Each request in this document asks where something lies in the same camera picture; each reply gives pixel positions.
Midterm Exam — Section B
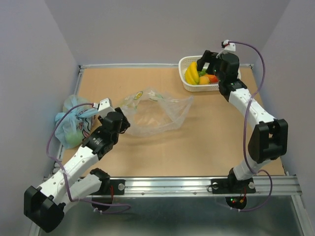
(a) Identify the red-orange mango fruit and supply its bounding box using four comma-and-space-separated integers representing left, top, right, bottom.
206, 74, 219, 84

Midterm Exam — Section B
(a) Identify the green grape bunch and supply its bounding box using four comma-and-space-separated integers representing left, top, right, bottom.
198, 70, 207, 77

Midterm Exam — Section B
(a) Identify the orange mango fruit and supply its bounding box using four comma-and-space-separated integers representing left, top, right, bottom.
199, 76, 210, 85

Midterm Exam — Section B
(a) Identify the yellow banana bunch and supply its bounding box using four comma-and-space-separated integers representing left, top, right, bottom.
185, 61, 200, 85

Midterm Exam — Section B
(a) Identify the clear lemon-print plastic bag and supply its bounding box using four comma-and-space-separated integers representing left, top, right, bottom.
118, 88, 193, 137

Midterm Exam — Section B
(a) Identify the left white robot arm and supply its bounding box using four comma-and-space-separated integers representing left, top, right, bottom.
24, 108, 130, 233

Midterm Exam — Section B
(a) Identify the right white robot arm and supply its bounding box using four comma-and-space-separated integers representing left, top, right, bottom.
197, 50, 288, 192

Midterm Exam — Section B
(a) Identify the blue tied plastic bag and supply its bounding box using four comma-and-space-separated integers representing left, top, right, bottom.
55, 94, 97, 149

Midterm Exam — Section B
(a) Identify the white perforated plastic basket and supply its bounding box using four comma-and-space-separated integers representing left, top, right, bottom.
178, 55, 242, 92

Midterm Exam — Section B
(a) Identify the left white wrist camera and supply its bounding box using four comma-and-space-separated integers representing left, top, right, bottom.
93, 98, 115, 117

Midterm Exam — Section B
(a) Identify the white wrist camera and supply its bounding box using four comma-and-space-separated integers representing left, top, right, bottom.
93, 98, 115, 117
216, 40, 236, 58

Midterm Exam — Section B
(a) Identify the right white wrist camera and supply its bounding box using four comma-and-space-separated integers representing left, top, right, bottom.
216, 40, 236, 58

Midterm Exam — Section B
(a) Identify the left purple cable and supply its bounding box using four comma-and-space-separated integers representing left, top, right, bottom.
46, 102, 131, 214

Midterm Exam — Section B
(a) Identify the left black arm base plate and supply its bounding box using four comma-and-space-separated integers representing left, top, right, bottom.
90, 178, 126, 196

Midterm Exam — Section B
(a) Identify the aluminium left side rail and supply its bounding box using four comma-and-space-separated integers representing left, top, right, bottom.
51, 65, 86, 177

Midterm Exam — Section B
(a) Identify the aluminium front rail frame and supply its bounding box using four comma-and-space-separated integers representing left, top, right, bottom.
39, 176, 302, 197

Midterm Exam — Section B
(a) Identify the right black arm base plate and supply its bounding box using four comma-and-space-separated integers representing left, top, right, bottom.
210, 178, 256, 194

